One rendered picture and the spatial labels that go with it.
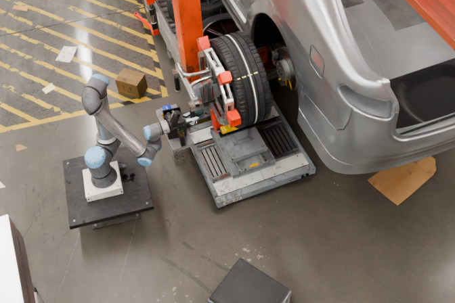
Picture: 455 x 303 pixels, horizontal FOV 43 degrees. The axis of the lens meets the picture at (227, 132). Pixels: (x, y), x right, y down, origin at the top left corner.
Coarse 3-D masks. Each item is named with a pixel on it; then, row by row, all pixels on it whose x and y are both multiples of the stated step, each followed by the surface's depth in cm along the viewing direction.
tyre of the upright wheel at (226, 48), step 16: (240, 32) 395; (224, 48) 382; (240, 48) 381; (256, 48) 382; (240, 64) 376; (256, 64) 378; (240, 80) 375; (256, 80) 377; (240, 96) 377; (256, 96) 380; (240, 112) 384; (240, 128) 404
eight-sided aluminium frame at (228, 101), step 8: (200, 56) 406; (208, 56) 386; (216, 56) 385; (200, 64) 416; (216, 72) 377; (224, 96) 379; (216, 104) 428; (224, 104) 381; (232, 104) 382; (216, 112) 420; (224, 112) 391; (224, 120) 397
